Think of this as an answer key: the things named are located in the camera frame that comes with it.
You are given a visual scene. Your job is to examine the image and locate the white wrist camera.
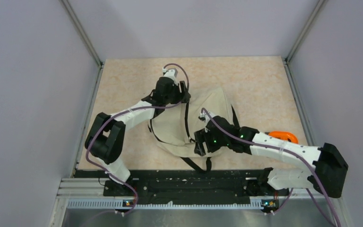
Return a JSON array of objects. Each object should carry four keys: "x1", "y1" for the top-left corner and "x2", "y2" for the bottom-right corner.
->
[
  {"x1": 162, "y1": 68, "x2": 179, "y2": 85},
  {"x1": 199, "y1": 111, "x2": 212, "y2": 123}
]

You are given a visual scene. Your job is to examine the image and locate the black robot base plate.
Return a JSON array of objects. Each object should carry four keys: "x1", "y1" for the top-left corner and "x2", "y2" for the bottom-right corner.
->
[{"x1": 103, "y1": 170, "x2": 289, "y2": 205}]

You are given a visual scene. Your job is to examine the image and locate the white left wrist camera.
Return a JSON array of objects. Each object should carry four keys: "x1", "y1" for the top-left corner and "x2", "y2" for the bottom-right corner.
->
[{"x1": 162, "y1": 68, "x2": 179, "y2": 85}]

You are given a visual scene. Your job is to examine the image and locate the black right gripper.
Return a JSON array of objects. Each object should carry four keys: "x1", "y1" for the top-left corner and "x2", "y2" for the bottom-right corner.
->
[{"x1": 195, "y1": 127, "x2": 229, "y2": 156}]

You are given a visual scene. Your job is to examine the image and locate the cream canvas backpack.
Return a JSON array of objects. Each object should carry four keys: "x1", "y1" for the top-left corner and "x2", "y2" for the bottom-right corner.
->
[{"x1": 147, "y1": 87, "x2": 239, "y2": 174}]

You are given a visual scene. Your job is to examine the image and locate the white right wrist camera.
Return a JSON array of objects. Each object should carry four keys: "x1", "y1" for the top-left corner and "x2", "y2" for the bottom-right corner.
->
[{"x1": 199, "y1": 111, "x2": 212, "y2": 123}]

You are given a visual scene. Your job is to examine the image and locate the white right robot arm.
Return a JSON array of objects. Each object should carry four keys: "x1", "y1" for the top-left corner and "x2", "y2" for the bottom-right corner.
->
[{"x1": 194, "y1": 113, "x2": 348, "y2": 198}]

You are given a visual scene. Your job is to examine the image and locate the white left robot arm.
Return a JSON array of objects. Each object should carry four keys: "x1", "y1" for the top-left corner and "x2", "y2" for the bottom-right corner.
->
[{"x1": 84, "y1": 76, "x2": 190, "y2": 195}]

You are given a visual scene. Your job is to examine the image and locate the orange tape roll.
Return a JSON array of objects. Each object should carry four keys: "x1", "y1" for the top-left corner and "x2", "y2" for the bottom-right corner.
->
[{"x1": 266, "y1": 131, "x2": 299, "y2": 144}]

